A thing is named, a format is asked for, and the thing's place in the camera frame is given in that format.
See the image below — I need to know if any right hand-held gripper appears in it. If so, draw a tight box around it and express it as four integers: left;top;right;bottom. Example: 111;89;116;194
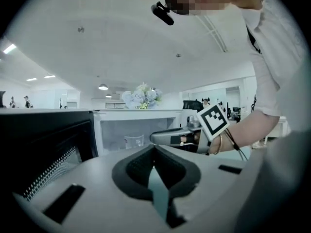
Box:
149;103;230;155

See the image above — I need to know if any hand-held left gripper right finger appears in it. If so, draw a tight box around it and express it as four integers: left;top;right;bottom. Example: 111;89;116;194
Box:
154;145;202;194

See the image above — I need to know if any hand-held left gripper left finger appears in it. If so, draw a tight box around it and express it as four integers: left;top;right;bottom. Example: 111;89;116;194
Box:
111;144;156;201

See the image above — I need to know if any clear glass cup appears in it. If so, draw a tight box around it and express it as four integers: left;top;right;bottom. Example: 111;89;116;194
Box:
124;134;145;150

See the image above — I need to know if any white microwave with black door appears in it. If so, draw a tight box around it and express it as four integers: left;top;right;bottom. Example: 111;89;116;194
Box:
0;109;183;201

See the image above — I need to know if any person's right forearm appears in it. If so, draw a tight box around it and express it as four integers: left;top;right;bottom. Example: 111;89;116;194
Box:
208;110;281;155

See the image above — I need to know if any person's right hand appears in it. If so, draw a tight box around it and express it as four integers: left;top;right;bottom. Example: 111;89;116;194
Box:
180;131;202;146

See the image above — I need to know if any gold bangle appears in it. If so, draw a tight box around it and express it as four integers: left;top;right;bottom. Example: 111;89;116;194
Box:
213;134;224;155

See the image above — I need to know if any pale blue flower bouquet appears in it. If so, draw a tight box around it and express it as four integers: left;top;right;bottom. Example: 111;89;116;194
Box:
121;82;163;110

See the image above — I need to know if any person's white shirt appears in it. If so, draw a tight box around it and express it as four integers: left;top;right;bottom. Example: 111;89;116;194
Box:
239;0;311;135

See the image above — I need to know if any black cord bracelet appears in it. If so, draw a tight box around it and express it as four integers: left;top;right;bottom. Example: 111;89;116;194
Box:
224;129;248;161

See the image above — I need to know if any black head-worn camera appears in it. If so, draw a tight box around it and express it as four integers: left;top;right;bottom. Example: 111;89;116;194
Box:
150;0;190;26

